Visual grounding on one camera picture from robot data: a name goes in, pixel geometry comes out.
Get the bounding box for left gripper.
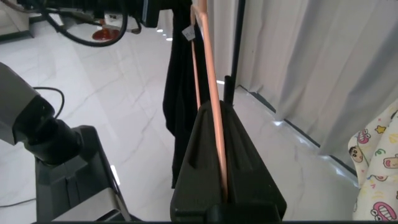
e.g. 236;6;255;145
139;0;193;29

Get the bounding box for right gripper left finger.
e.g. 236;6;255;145
170;101;224;223

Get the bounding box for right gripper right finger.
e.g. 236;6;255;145
220;100;287;223

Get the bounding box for black garment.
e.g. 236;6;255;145
162;0;212;189

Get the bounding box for pink clothes hanger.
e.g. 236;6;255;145
189;0;229;203

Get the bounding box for cream printed garment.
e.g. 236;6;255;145
347;99;398;222

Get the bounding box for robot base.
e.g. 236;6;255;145
34;124;141;222

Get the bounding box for black clothes rack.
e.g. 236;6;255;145
223;0;246;106

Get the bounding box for white curtain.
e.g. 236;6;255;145
206;0;398;169

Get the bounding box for black cable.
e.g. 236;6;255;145
32;86;65;119
39;0;129;48

